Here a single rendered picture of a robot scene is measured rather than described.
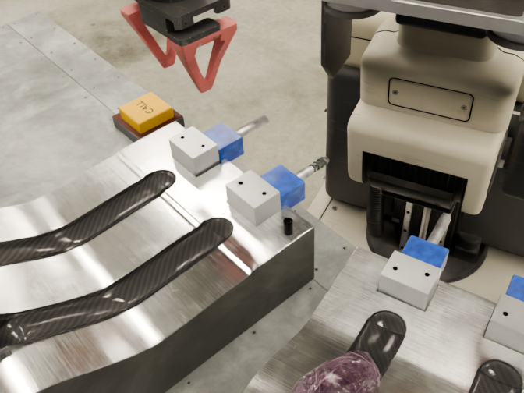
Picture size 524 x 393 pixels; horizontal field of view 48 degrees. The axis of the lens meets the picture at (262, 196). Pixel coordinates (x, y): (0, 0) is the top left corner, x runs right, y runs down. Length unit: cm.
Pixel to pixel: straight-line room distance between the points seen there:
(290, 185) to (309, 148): 146
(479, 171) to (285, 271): 37
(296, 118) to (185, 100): 46
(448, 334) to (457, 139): 37
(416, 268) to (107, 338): 30
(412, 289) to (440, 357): 7
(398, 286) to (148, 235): 27
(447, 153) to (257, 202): 36
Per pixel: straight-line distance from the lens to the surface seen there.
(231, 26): 59
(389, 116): 91
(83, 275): 63
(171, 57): 67
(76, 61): 114
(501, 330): 59
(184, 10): 56
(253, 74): 250
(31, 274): 62
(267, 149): 210
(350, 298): 61
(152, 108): 90
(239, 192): 62
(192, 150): 68
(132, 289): 61
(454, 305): 62
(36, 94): 108
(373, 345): 59
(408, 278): 60
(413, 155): 91
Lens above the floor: 135
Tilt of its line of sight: 44 degrees down
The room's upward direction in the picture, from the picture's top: 5 degrees counter-clockwise
